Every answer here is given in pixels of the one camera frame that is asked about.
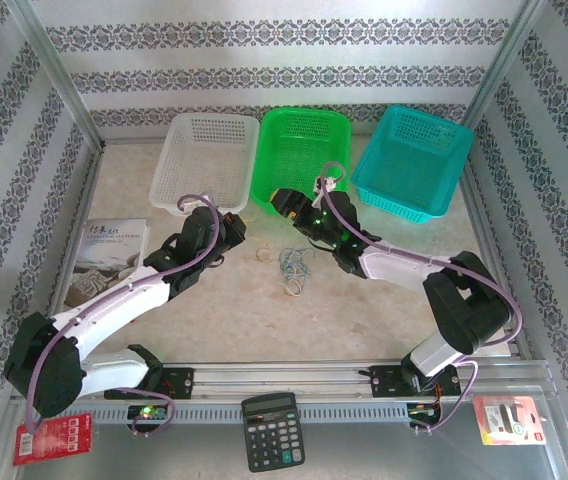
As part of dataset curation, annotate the pink usb drive package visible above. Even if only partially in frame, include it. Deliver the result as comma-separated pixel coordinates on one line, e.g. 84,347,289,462
472,395,548,446

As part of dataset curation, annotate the red retail card package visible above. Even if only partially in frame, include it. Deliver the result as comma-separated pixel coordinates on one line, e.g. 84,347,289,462
12,412,94,467

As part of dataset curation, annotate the grey slotted cable duct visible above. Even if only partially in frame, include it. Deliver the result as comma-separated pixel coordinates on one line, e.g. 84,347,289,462
11,399,563,426

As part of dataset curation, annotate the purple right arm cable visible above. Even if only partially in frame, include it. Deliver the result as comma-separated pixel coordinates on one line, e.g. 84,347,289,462
319,160,524,435

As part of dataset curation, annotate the teal perforated plastic basket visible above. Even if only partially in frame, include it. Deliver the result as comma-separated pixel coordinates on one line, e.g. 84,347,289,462
351,103,475,225

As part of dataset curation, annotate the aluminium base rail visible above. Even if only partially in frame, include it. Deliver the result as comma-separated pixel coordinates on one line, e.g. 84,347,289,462
11,360,558,401

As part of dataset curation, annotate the thin blue cable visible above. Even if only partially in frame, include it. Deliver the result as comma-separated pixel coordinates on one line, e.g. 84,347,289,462
277,247,301,281
291,246,315,277

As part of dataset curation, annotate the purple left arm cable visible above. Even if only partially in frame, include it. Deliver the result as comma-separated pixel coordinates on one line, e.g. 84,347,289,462
24,193,221,440

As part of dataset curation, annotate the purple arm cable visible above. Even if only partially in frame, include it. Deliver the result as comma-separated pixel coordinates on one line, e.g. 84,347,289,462
24,193,221,440
319,160,524,435

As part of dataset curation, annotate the grey printed booklet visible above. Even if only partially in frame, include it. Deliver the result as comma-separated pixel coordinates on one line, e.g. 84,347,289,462
62,217,151,312

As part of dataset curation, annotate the green perforated plastic basket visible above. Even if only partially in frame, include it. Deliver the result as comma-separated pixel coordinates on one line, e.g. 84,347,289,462
249,105,354,217

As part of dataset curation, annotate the white perforated plastic basket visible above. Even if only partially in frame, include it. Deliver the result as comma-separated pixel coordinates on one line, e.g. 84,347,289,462
148,113,260,219

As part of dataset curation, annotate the aluminium table side rail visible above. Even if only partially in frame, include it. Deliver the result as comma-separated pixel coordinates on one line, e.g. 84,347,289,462
48,142,108,316
458,159,535,361

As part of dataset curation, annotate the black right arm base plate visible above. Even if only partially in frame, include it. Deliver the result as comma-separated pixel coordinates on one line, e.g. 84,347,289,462
357,364,461,400

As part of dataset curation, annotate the black desk calculator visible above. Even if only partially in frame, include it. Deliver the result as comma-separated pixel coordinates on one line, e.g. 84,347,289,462
241,391,306,474

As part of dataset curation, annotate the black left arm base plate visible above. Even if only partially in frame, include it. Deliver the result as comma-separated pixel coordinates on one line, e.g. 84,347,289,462
103,367,196,401

